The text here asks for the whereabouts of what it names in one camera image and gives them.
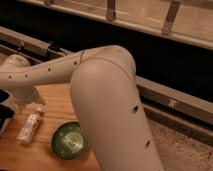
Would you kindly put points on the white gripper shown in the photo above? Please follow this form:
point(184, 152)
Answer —
point(24, 96)

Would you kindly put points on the small clear plastic bottle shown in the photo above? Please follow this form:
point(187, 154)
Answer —
point(29, 128)

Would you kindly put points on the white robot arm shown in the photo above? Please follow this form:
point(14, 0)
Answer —
point(104, 96)

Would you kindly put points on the green ceramic bowl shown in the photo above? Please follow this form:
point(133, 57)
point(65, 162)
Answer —
point(68, 142)

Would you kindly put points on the black device at left edge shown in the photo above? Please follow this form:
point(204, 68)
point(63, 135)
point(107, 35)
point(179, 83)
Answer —
point(7, 110)

